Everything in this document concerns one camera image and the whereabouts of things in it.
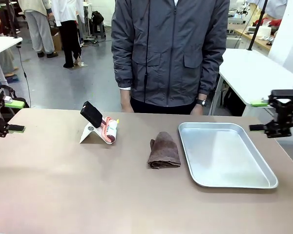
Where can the person in grey jacket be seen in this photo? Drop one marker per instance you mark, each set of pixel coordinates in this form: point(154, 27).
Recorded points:
point(168, 48)

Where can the brown cleaning cloth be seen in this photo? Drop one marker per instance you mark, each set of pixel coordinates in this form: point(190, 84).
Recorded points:
point(164, 152)

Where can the black stand pole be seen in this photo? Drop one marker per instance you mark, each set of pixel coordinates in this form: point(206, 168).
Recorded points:
point(257, 24)

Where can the black tripod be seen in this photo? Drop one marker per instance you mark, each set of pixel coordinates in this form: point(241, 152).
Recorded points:
point(12, 19)

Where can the small white side table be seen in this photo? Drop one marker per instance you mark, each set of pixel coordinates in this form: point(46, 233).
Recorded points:
point(2, 45)

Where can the white folded roller stand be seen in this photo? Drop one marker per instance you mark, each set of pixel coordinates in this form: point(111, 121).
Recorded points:
point(90, 132)

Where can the black trousers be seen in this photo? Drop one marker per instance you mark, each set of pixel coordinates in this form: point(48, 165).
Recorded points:
point(161, 107)

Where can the black wrist watch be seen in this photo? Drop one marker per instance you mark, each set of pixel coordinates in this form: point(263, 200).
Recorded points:
point(202, 102)

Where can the person's right hand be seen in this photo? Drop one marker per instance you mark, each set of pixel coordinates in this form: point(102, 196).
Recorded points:
point(127, 106)

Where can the blue floor item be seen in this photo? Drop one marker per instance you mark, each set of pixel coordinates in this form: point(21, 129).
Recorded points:
point(5, 80)

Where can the wooden workbench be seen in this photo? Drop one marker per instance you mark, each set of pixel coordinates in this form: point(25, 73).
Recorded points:
point(256, 40)

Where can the person in dark red top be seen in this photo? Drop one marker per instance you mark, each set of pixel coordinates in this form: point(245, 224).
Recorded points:
point(0, 36)

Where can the person in grey trousers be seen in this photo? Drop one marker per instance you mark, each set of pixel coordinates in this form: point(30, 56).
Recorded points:
point(39, 26)

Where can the silver metal tray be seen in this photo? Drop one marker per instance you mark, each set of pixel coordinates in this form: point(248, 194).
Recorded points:
point(224, 158)

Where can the black stool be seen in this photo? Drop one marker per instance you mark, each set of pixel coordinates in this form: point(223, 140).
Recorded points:
point(97, 24)

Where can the person's left hand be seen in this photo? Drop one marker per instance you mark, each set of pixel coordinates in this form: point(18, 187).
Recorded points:
point(197, 111)

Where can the white table with grey legs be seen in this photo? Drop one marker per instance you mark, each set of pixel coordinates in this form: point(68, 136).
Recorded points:
point(256, 70)

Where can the person in white shirt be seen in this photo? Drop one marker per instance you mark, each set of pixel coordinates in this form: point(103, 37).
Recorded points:
point(68, 29)

